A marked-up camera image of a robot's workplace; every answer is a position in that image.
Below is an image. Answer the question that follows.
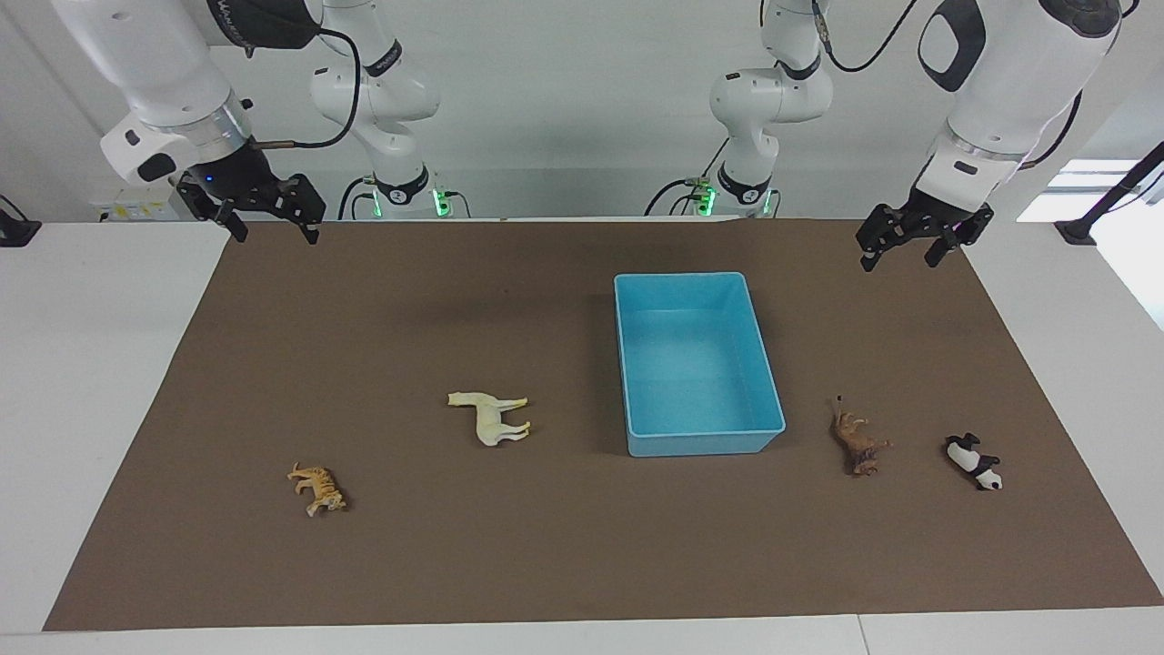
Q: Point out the brown lion toy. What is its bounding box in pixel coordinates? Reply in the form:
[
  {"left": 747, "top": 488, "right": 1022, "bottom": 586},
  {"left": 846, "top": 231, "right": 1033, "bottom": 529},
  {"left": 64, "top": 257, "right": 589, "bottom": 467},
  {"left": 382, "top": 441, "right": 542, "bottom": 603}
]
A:
[{"left": 830, "top": 396, "right": 893, "bottom": 477}]

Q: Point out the black white panda toy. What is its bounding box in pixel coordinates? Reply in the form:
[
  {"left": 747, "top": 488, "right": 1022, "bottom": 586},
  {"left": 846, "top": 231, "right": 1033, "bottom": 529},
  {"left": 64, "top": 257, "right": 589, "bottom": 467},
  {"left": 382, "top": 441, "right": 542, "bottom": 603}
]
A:
[{"left": 944, "top": 434, "right": 1004, "bottom": 492}]

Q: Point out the orange tiger toy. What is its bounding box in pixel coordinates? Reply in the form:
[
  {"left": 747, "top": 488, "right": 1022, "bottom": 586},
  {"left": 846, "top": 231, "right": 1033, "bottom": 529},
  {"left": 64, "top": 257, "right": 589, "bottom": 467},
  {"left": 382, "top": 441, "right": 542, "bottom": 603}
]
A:
[{"left": 287, "top": 461, "right": 347, "bottom": 518}]

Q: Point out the cream horse toy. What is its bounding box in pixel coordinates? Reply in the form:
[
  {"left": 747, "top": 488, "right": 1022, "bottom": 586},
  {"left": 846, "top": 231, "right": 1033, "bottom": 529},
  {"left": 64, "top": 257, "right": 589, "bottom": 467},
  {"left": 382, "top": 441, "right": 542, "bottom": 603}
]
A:
[{"left": 447, "top": 391, "right": 532, "bottom": 448}]

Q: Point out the white box yellow label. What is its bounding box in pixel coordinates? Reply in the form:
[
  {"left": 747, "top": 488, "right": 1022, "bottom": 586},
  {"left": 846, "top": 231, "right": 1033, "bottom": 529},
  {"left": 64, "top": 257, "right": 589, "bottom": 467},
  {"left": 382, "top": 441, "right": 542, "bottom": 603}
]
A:
[{"left": 91, "top": 186, "right": 183, "bottom": 222}]

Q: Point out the blue plastic storage box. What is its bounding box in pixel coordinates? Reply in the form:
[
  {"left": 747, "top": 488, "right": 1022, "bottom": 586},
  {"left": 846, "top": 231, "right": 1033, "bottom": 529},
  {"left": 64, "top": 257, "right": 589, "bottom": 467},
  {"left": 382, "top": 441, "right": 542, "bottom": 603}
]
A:
[{"left": 614, "top": 271, "right": 787, "bottom": 458}]

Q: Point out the brown table mat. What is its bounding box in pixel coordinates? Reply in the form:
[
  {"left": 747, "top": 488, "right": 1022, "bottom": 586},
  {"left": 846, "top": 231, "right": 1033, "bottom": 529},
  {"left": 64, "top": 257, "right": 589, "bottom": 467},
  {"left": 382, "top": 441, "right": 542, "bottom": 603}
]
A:
[{"left": 43, "top": 218, "right": 1164, "bottom": 632}]

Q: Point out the black base cable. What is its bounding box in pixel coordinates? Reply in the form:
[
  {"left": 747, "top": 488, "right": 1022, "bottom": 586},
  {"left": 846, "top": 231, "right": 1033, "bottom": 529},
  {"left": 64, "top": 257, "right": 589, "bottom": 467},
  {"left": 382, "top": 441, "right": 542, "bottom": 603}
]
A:
[
  {"left": 338, "top": 176, "right": 376, "bottom": 220},
  {"left": 644, "top": 177, "right": 708, "bottom": 217}
]

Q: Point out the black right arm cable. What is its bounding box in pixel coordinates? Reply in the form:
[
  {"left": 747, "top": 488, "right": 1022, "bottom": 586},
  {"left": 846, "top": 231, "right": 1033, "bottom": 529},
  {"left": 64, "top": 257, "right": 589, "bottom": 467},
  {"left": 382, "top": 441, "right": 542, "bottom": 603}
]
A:
[{"left": 241, "top": 23, "right": 363, "bottom": 151}]

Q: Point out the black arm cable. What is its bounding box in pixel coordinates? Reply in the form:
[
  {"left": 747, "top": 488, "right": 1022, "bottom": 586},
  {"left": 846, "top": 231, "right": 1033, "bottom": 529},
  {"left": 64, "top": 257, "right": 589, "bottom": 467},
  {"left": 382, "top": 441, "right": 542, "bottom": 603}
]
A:
[
  {"left": 812, "top": 0, "right": 928, "bottom": 74},
  {"left": 241, "top": 23, "right": 363, "bottom": 151}
]

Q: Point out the black camera stand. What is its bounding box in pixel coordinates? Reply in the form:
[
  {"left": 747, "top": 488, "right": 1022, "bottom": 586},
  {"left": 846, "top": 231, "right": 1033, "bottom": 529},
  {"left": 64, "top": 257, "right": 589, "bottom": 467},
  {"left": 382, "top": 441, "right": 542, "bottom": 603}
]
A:
[{"left": 1055, "top": 141, "right": 1164, "bottom": 247}]

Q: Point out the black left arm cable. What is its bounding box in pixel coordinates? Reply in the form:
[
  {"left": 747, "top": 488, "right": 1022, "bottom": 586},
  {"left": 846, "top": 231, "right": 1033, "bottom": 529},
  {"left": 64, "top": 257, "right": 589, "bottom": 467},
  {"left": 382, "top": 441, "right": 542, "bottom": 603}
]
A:
[{"left": 812, "top": 0, "right": 928, "bottom": 74}]

